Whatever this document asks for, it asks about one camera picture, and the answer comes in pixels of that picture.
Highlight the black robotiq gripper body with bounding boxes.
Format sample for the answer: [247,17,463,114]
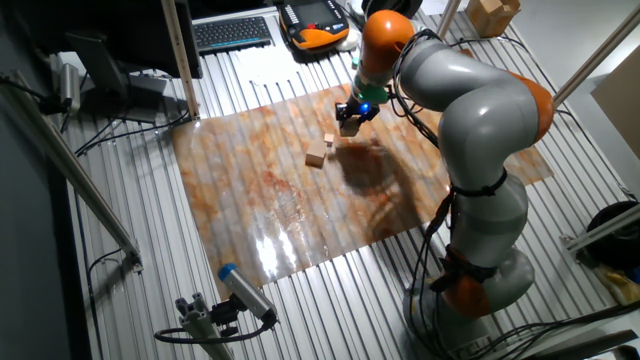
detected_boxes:
[334,100,382,126]

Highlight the medium wooden cube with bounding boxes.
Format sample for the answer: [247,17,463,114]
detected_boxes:
[339,117,362,139]

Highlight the large wooden cube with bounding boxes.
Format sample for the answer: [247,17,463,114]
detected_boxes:
[304,139,329,170]

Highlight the white rounded mouse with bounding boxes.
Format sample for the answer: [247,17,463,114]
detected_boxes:
[335,28,362,53]

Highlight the white paper sheet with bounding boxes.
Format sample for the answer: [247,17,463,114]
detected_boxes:
[232,45,346,89]

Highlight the orange marble pattern mat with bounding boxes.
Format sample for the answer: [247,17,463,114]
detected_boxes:
[171,48,555,301]

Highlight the orange black teach pendant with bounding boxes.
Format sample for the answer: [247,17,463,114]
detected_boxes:
[278,0,351,54]

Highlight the black round spool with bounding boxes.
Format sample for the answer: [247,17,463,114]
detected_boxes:
[360,0,424,21]

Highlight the black computer keyboard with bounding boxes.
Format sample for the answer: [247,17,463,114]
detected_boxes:
[192,15,276,57]

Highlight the small cardboard box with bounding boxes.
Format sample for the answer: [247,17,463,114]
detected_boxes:
[464,0,522,39]

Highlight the black computer monitor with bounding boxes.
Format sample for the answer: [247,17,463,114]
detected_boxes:
[14,0,204,125]

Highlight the large cardboard panel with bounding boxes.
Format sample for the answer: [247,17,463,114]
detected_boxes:
[589,58,640,162]

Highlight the black bag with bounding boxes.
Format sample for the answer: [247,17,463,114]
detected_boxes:
[585,200,640,272]

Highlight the yellow plastic bag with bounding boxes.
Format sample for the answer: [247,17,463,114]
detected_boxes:
[593,263,640,307]

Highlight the silver metal post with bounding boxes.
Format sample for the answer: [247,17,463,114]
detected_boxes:
[434,0,463,41]

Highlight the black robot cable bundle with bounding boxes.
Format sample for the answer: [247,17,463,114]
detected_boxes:
[388,28,506,360]

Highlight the beige upright post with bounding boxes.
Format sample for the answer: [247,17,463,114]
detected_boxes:
[159,0,202,122]

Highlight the silver camera blue cap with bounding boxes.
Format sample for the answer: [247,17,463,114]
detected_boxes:
[217,262,279,327]

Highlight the black table cable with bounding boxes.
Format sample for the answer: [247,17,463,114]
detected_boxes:
[73,108,192,157]

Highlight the aluminium frame strut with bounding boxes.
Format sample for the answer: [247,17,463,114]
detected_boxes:
[0,69,145,274]
[549,3,640,109]
[559,203,640,254]

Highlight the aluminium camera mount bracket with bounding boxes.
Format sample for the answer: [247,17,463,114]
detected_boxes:
[174,292,236,360]

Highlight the black camera cable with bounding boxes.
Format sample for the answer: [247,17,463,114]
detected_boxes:
[153,317,275,346]

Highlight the silver cylindrical camera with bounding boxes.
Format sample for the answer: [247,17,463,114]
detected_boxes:
[58,62,83,116]

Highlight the black floor cables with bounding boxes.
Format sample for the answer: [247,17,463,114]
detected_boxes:
[467,299,640,360]

